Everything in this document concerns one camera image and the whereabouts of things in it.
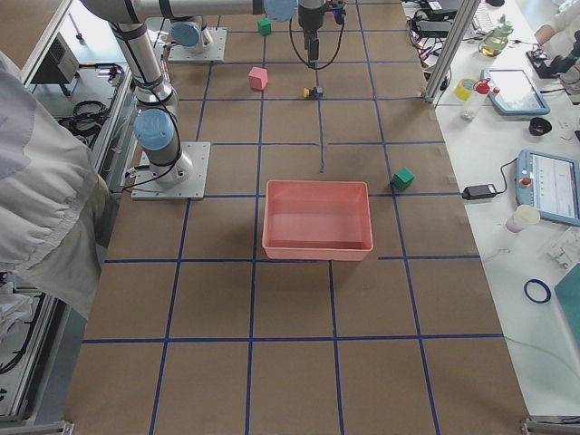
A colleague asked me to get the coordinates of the aluminium frame post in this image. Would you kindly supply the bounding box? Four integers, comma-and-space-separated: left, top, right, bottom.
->
422, 0, 480, 102

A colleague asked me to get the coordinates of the blue teach pendant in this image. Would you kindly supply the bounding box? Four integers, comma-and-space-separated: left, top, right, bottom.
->
515, 150, 579, 227
480, 68, 550, 117

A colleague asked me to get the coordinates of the yellow tape roll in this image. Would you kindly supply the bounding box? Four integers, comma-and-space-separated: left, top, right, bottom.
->
454, 78, 478, 102

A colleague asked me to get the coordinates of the blue teach pendant near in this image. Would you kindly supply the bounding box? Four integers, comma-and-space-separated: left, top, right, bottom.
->
515, 150, 579, 227

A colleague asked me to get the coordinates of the clear plastic bottle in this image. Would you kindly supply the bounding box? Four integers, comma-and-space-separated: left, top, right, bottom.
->
460, 78, 490, 121

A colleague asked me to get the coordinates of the green foam cube corner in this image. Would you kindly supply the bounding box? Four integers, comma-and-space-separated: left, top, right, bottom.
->
391, 167, 415, 191

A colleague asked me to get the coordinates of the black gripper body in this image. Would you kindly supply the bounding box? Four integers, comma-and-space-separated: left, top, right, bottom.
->
298, 0, 326, 31

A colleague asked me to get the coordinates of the person in white coat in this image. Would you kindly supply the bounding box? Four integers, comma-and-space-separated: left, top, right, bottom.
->
1, 55, 118, 318

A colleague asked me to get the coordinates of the black power brick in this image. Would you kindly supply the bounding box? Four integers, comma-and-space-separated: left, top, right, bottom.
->
461, 184, 498, 200

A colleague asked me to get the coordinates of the green foam cube far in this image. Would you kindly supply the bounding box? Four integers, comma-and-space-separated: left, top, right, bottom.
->
256, 17, 272, 36

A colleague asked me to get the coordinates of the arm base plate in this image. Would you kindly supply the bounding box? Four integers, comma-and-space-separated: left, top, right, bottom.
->
130, 141, 211, 200
168, 27, 227, 63

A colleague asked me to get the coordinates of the pink foam cube centre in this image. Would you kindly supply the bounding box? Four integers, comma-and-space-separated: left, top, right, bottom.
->
247, 67, 268, 91

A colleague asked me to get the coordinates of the pink plastic bin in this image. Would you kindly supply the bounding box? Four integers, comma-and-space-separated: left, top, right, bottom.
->
262, 180, 373, 261

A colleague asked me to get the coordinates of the blue teach pendant far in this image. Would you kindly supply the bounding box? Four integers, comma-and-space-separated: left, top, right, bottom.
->
480, 68, 550, 117

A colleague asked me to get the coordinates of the blue tape ring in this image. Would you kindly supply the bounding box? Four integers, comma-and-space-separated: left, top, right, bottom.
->
523, 278, 553, 305

